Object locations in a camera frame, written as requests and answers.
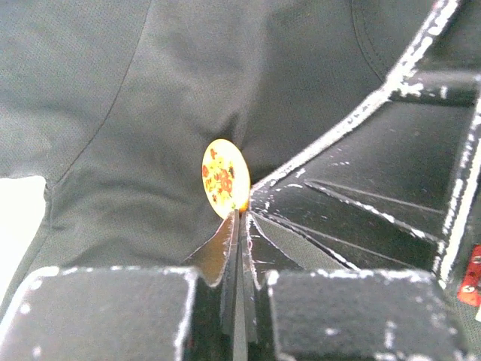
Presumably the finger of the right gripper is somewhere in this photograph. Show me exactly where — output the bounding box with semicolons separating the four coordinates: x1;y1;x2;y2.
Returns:
247;0;481;287

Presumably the black t-shirt garment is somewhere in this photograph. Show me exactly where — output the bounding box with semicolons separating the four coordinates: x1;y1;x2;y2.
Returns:
0;0;437;302

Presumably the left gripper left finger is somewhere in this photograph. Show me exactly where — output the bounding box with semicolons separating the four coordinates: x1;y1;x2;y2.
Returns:
1;211;240;360

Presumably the orange round brooch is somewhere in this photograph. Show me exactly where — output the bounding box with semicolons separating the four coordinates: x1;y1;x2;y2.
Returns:
201;139;251;219

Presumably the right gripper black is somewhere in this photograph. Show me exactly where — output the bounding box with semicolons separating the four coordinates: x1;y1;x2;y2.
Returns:
457;244;480;322

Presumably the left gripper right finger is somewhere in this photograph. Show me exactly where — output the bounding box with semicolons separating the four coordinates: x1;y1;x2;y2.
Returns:
240;214;470;360

